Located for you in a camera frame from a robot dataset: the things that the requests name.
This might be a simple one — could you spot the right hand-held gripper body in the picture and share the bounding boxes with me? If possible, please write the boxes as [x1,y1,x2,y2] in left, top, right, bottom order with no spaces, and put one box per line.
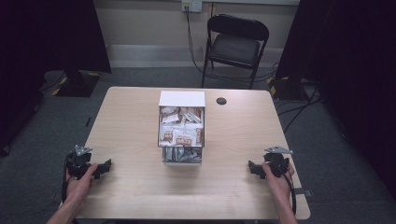
[262,146,294,179]

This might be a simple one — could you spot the black stand base striped tape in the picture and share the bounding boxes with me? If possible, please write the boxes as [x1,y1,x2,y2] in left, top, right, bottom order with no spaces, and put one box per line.
[265,76,313,102]
[39,69,103,98]

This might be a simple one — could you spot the white wall socket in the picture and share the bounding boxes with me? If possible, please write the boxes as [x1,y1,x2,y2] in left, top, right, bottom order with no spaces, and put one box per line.
[181,0,204,14]

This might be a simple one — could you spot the right hand-held gripper cable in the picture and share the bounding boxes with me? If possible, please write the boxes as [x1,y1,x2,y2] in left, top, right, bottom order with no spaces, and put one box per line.
[279,167,298,217]

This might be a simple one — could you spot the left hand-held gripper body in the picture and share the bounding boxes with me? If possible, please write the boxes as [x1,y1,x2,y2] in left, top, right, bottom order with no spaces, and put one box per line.
[64,145,95,181]

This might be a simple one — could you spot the white box of snack packets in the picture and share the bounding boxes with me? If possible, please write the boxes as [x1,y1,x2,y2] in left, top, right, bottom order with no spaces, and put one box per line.
[157,90,207,166]

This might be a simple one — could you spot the grey tape strip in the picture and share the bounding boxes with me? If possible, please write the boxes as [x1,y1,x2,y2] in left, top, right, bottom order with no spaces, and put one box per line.
[293,188,313,198]

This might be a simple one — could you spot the person's right hand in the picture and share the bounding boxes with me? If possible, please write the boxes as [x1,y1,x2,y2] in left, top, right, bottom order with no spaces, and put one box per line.
[262,161,296,203]

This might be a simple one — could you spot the pile of white orange packets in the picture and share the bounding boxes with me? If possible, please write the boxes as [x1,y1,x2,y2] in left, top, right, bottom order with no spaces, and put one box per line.
[159,106,205,147]

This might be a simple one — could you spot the black floor cables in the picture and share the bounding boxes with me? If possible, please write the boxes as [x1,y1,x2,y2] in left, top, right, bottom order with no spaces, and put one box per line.
[274,83,322,134]

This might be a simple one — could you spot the hand-held gripper cable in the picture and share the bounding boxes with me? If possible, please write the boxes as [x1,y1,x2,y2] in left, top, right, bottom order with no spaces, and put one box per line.
[61,160,70,203]
[279,167,298,217]

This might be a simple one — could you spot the dark curtain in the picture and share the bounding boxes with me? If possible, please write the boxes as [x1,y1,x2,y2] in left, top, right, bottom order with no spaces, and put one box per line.
[0,0,113,157]
[275,0,396,200]

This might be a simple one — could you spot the pile of silver packets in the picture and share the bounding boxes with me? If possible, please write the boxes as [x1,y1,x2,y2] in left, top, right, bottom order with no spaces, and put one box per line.
[163,147,202,162]

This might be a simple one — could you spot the person's left hand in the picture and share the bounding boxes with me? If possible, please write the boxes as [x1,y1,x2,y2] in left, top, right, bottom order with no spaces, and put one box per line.
[64,162,99,204]

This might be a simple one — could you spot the clear drawer with white packets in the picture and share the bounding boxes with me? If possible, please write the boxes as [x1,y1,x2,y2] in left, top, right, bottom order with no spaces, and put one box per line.
[157,105,206,148]

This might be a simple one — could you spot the left hand-held gripper cable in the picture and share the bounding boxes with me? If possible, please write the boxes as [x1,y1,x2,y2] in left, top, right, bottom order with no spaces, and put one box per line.
[61,160,70,203]

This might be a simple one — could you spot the black folding chair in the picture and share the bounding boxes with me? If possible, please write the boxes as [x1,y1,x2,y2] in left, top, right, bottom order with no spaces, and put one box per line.
[200,13,271,90]

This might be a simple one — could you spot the clear drawer with silver packets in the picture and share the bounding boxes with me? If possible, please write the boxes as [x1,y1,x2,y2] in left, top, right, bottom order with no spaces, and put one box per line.
[162,146,204,166]

